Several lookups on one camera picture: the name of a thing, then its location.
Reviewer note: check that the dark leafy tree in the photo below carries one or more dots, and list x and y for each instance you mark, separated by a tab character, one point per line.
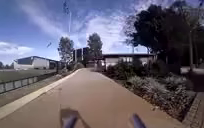
95	45

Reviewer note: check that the green bush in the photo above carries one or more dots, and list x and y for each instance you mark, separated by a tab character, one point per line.
78	65

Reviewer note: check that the dark building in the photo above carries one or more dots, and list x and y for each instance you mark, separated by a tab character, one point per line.
80	55

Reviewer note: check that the low pale building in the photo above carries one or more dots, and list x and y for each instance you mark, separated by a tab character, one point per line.
128	59

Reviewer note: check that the tan concrete path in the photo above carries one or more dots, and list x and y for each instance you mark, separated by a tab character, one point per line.
90	96

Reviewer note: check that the slim leafy tree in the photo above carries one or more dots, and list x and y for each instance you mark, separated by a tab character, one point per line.
66	48

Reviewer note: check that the tall light pole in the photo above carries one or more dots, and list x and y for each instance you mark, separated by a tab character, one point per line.
69	23

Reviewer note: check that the robot's own part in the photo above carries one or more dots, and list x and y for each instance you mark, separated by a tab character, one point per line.
69	120
137	121

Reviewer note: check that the grey shed building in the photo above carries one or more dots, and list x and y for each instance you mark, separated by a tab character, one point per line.
33	62

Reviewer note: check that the pale concrete kerb strip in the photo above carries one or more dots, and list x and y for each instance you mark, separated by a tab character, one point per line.
21	101

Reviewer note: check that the green grass field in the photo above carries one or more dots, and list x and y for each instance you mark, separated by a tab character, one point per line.
10	75

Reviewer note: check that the low grey fence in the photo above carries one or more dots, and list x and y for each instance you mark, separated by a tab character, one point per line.
10	85

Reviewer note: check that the distant row of trees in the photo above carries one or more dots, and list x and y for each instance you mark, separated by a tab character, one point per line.
0	65

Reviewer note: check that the brick paving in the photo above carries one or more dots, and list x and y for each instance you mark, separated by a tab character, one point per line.
201	113

